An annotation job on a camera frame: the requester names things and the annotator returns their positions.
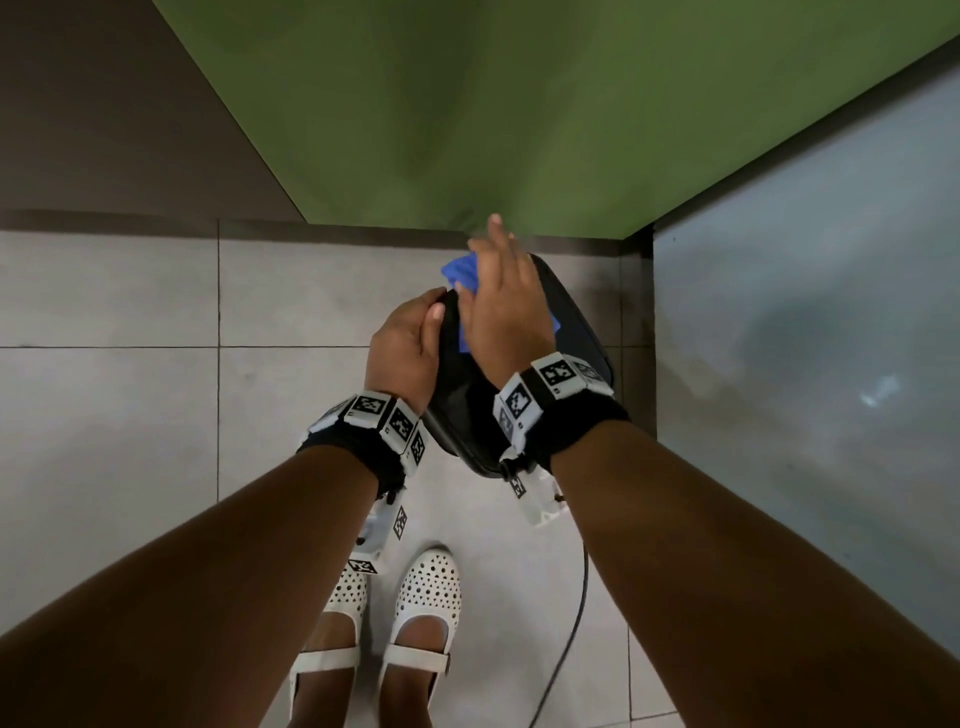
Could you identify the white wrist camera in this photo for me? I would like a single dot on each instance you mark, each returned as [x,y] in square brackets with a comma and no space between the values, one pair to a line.
[379,532]
[540,502]

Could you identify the white perforated left shoe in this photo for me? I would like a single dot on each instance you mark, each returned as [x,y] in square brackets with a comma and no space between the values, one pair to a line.
[345,600]

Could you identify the person's left hand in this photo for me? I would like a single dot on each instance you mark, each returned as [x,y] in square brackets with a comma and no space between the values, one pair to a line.
[401,360]

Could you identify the white perforated right shoe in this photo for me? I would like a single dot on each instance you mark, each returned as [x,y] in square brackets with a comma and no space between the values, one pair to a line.
[427,592]

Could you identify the black plastic waste bin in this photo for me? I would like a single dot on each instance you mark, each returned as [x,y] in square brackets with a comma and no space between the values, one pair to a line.
[469,405]

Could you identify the person's right hand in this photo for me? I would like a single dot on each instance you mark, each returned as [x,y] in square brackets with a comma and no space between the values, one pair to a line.
[506,322]

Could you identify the black left wristband with markers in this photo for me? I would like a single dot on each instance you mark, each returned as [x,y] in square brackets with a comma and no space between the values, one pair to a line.
[360,442]

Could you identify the black wristband with markers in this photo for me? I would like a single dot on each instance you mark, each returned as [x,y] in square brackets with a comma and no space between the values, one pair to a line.
[562,420]
[360,442]

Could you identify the black right wristband with markers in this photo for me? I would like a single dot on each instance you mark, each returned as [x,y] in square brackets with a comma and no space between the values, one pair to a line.
[562,420]

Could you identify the person's right forearm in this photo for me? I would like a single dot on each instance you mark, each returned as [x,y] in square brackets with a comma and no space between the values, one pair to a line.
[750,600]

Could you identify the person's left forearm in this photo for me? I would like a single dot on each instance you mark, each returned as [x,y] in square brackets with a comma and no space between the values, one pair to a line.
[210,600]

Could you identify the grey cabinet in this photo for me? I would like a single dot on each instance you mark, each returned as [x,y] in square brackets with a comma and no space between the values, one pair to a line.
[825,375]

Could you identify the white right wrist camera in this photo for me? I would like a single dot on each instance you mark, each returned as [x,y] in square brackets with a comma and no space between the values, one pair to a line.
[540,502]

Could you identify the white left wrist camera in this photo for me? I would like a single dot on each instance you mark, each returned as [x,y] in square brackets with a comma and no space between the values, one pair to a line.
[379,532]

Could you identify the white perforated shoe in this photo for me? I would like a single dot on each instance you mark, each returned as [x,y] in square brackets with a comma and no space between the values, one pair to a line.
[427,592]
[345,600]

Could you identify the blue cleaning cloth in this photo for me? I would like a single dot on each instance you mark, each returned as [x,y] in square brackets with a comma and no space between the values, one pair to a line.
[459,271]

